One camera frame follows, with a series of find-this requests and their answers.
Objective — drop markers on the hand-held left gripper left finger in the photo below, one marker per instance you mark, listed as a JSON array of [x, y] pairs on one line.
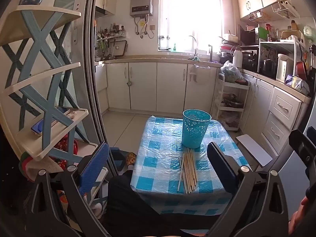
[[93, 167]]

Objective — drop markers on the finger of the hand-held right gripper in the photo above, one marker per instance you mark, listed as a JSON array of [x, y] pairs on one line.
[[305, 148]]

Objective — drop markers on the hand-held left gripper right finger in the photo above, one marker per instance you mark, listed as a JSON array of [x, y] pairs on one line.
[[218, 161]]

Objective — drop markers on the bunch of wooden chopsticks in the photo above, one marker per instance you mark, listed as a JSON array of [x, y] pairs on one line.
[[188, 170]]

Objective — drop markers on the blue perforated plastic basket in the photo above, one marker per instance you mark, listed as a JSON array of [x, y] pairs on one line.
[[195, 130]]

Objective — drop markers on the hanging kitchen utensils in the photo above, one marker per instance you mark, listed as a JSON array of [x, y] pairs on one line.
[[105, 50]]

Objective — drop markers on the person's right hand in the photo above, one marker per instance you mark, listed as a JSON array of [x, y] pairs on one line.
[[300, 217]]

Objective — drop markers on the blue dustpan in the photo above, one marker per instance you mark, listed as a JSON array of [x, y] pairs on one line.
[[118, 158]]

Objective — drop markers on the white stool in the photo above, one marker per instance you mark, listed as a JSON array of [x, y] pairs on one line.
[[254, 149]]

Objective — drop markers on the red fleece-lined slipper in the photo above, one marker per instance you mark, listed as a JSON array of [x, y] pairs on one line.
[[63, 145]]

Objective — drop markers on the yellow patterned slipper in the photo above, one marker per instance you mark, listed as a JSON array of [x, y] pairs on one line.
[[130, 158]]

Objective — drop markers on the white drawer cabinet row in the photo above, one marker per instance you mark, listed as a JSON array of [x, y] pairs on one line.
[[271, 108]]

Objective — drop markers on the blue checked plastic tablecloth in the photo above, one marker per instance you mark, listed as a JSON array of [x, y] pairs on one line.
[[160, 158]]

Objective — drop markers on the metal bowl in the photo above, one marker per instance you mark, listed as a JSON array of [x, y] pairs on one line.
[[232, 102]]

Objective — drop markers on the blue food packet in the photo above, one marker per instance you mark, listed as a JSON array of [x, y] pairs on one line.
[[296, 82]]

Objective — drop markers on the smartphone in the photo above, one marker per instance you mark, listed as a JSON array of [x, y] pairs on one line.
[[40, 126]]

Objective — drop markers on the white storage trolley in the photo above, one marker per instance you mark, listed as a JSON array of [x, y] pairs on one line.
[[244, 96]]

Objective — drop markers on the red pan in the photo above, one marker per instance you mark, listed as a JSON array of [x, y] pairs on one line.
[[301, 70]]

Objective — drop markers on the white electric kettle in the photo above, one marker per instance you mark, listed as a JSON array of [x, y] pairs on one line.
[[282, 66]]

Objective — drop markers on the black pot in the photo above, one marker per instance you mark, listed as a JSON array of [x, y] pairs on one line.
[[269, 68]]

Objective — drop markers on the clear plastic bag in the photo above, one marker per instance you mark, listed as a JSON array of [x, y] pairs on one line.
[[230, 72]]

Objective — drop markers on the white hanging door bin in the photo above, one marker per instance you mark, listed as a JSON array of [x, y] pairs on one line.
[[197, 74]]

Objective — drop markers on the white base cabinet row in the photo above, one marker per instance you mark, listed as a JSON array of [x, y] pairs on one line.
[[143, 86]]

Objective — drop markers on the black toaster oven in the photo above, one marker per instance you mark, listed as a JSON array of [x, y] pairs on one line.
[[249, 60]]

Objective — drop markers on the white thermos jug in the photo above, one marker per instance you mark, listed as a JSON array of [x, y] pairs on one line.
[[237, 59]]

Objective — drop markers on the green cloth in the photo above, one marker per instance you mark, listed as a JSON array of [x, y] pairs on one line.
[[195, 58]]

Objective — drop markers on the white and blue corner shelf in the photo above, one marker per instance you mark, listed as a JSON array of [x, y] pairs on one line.
[[37, 79]]

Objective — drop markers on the white counter shelf rack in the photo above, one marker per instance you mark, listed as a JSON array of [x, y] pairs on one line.
[[276, 45]]

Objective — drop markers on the metal sink faucet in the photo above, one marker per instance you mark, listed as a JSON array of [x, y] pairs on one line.
[[210, 51]]

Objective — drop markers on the curved metal faucet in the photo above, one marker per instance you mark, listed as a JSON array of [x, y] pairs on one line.
[[195, 44]]

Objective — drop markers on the hanging black-rimmed tray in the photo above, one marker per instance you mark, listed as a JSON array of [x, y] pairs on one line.
[[119, 49]]

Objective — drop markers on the green cutting board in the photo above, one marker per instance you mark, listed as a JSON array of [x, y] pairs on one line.
[[263, 34]]

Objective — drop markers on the black microwave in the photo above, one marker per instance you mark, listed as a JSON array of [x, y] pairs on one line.
[[248, 35]]

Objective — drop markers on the kitchen window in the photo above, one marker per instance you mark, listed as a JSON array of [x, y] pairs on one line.
[[190, 17]]

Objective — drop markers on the range hood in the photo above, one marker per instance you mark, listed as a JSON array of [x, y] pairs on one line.
[[100, 12]]

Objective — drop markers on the grey sliding door frame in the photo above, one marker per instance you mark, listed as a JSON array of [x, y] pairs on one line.
[[95, 91]]

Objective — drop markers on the wall spice rack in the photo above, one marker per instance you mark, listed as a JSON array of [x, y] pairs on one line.
[[111, 33]]

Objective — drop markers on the grey wall water heater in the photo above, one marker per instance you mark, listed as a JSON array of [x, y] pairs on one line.
[[141, 2]]

